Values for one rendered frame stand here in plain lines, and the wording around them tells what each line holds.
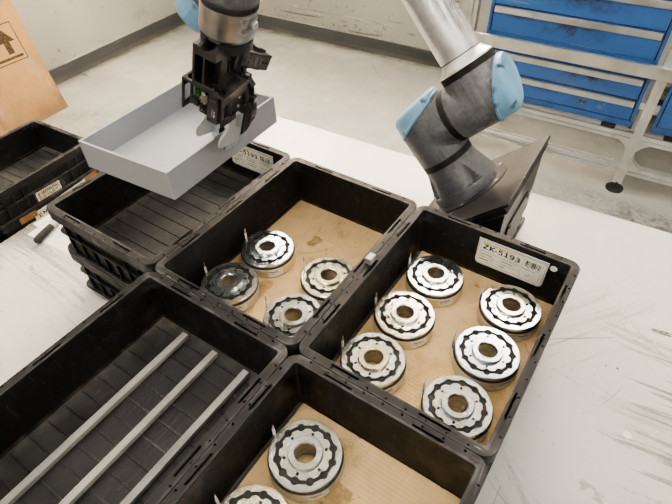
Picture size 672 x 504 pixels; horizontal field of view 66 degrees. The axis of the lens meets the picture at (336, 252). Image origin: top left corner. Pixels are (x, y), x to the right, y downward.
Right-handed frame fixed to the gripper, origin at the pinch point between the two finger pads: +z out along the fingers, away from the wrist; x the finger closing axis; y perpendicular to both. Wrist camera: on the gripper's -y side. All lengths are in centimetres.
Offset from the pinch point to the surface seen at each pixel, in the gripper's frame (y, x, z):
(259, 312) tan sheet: 12.6, 17.7, 21.4
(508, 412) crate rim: 18, 57, 1
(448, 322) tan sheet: -0.1, 47.3, 13.0
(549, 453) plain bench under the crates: 8, 72, 19
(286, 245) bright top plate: -2.1, 14.2, 19.5
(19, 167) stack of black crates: -27, -100, 91
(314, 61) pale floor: -247, -88, 140
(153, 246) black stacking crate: 7.5, -10.0, 29.5
